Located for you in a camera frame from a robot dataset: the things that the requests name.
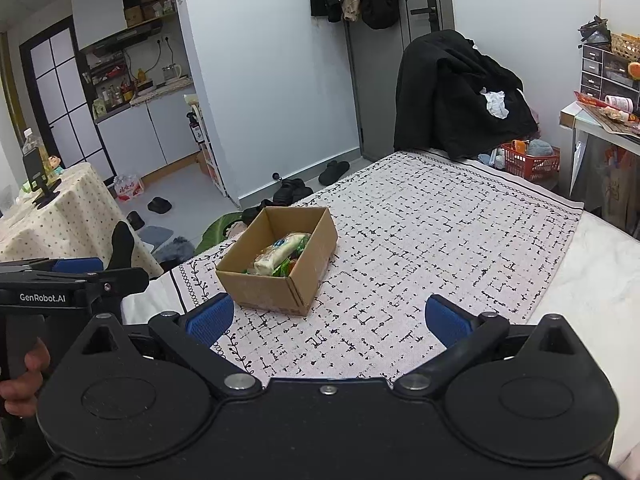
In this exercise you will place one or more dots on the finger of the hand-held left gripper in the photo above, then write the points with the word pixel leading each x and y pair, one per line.
pixel 77 265
pixel 122 281

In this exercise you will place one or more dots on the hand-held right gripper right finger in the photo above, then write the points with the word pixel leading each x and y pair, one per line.
pixel 447 325

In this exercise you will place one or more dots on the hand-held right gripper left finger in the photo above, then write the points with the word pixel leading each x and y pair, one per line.
pixel 210 320

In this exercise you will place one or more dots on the cardboard box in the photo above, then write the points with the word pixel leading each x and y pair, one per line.
pixel 265 292

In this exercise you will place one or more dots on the small green snack packet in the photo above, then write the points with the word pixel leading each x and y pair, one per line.
pixel 286 266

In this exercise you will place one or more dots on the long white bread packet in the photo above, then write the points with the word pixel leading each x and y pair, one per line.
pixel 280 252

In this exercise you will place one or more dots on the person's left hand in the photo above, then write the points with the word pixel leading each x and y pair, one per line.
pixel 22 395

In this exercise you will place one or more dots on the person's leg in black sock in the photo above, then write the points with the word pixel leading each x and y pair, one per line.
pixel 120 247

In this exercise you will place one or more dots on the dotted tablecloth table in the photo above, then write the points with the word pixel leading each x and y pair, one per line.
pixel 80 220

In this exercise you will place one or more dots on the blue floor mat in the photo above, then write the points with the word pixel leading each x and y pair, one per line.
pixel 156 237

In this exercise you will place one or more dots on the grey fluffy rug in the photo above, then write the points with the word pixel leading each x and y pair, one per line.
pixel 174 255

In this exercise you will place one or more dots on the green cartoon rug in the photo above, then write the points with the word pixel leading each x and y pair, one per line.
pixel 215 232

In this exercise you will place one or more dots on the phone on black stand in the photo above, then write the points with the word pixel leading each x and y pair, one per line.
pixel 40 180

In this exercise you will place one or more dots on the pack of water bottles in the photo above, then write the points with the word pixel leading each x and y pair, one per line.
pixel 129 187

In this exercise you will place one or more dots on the clear plastic bottle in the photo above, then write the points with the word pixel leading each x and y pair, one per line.
pixel 31 144

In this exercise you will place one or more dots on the white kitchen cabinet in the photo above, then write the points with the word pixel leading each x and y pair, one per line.
pixel 145 135

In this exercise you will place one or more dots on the pile of black shoes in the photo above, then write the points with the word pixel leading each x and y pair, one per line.
pixel 292 192

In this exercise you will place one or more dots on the white rolling rack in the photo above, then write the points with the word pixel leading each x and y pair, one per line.
pixel 207 150

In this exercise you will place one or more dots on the white bed sheet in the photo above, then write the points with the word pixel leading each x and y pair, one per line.
pixel 600 285

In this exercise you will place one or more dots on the black framed glass door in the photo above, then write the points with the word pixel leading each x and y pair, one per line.
pixel 65 105

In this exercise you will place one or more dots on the red plastic basket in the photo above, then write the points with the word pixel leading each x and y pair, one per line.
pixel 530 162

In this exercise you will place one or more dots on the black slipper by door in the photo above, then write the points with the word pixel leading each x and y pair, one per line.
pixel 334 172

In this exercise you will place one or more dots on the white kettle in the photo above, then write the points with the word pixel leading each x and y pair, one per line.
pixel 172 74

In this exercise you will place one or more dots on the black jacket on chair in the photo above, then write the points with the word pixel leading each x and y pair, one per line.
pixel 450 100

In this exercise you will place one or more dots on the black range hood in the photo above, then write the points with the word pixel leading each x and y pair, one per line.
pixel 120 40

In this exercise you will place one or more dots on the white desk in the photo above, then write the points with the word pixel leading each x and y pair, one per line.
pixel 580 115

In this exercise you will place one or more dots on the grey door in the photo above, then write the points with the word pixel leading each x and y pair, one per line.
pixel 380 85

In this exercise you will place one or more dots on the white upper cabinet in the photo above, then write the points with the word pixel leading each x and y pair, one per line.
pixel 97 7

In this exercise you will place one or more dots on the grey drawer organizer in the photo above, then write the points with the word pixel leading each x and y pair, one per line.
pixel 600 72

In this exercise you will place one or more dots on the orange round toy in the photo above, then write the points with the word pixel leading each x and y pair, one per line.
pixel 634 70

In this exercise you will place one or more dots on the wicker basket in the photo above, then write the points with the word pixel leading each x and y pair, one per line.
pixel 627 46

